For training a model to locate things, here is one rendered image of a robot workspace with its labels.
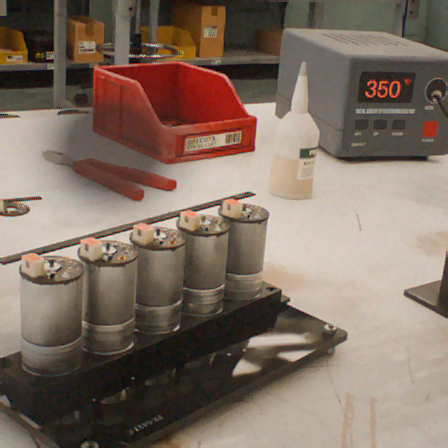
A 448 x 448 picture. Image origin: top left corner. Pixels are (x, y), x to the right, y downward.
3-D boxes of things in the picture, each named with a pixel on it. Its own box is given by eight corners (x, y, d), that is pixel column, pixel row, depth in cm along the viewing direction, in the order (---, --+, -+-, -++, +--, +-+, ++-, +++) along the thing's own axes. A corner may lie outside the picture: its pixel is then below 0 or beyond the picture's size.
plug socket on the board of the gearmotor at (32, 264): (50, 273, 32) (50, 257, 31) (31, 279, 31) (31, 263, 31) (38, 266, 32) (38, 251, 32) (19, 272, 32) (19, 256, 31)
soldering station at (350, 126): (449, 163, 75) (468, 58, 72) (334, 165, 71) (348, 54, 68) (372, 122, 88) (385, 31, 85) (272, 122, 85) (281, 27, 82)
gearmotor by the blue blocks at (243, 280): (269, 306, 42) (279, 211, 40) (236, 320, 40) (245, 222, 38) (234, 290, 43) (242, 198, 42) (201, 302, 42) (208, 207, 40)
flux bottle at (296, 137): (316, 200, 62) (333, 67, 59) (273, 199, 62) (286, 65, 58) (306, 185, 65) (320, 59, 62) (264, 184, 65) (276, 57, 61)
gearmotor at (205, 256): (231, 322, 40) (240, 223, 38) (195, 338, 38) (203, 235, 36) (196, 304, 41) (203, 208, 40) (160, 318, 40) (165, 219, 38)
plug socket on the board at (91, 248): (107, 256, 34) (107, 241, 33) (90, 261, 33) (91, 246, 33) (95, 250, 34) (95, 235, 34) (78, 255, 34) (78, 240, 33)
